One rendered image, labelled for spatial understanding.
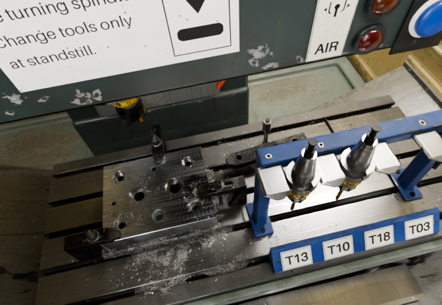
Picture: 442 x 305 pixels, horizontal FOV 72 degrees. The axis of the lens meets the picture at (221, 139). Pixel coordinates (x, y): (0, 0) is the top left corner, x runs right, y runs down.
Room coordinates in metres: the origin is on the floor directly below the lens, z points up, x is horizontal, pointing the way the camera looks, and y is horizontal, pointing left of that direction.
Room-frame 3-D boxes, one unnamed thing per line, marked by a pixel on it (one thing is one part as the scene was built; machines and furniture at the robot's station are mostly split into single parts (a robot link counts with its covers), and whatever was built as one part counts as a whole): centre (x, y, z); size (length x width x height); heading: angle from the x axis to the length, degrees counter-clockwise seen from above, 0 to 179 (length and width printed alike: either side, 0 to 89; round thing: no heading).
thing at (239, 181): (0.39, 0.01, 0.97); 0.13 x 0.03 x 0.15; 98
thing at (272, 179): (0.27, -0.09, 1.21); 0.07 x 0.05 x 0.01; 8
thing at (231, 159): (0.52, -0.14, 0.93); 0.26 x 0.05 x 0.06; 103
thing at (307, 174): (0.28, -0.15, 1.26); 0.04 x 0.04 x 0.07
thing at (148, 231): (0.40, 0.19, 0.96); 0.29 x 0.23 x 0.05; 98
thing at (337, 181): (0.29, -0.20, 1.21); 0.07 x 0.05 x 0.01; 8
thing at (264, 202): (0.33, -0.09, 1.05); 0.10 x 0.05 x 0.30; 8
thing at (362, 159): (0.29, -0.26, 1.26); 0.04 x 0.04 x 0.07
